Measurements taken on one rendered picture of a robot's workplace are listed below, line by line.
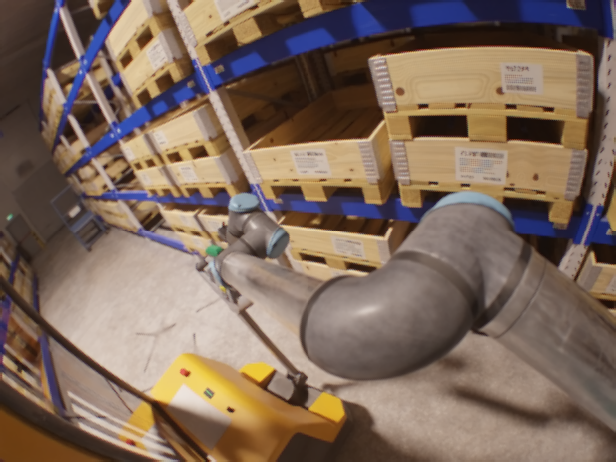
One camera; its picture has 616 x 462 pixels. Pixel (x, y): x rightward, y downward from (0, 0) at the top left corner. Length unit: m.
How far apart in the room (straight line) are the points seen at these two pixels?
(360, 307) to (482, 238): 0.14
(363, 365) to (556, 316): 0.20
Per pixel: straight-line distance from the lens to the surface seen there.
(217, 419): 1.35
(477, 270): 0.28
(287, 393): 1.74
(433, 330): 0.25
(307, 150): 1.38
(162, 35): 1.84
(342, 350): 0.26
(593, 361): 0.36
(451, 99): 1.06
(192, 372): 1.55
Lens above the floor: 1.96
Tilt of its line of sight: 36 degrees down
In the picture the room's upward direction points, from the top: 23 degrees counter-clockwise
